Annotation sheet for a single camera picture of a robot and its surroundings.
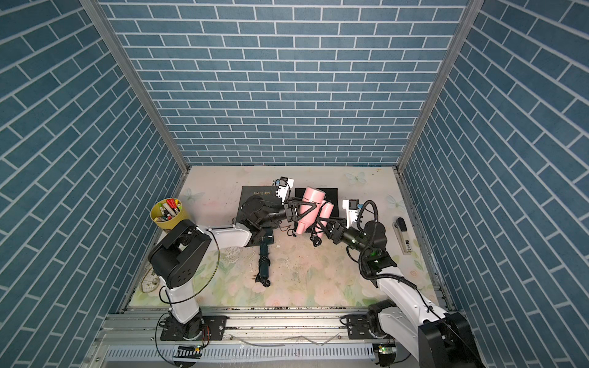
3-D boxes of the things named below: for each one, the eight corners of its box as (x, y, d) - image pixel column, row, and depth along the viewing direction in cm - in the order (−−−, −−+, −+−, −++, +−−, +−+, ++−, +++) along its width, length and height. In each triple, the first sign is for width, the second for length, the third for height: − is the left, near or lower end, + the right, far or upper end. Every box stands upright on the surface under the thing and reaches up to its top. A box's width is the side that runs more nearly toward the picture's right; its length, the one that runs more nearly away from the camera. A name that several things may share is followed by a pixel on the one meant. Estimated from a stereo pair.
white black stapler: (402, 255, 93) (408, 248, 88) (390, 225, 102) (394, 217, 97) (411, 254, 94) (417, 247, 89) (398, 224, 103) (403, 216, 98)
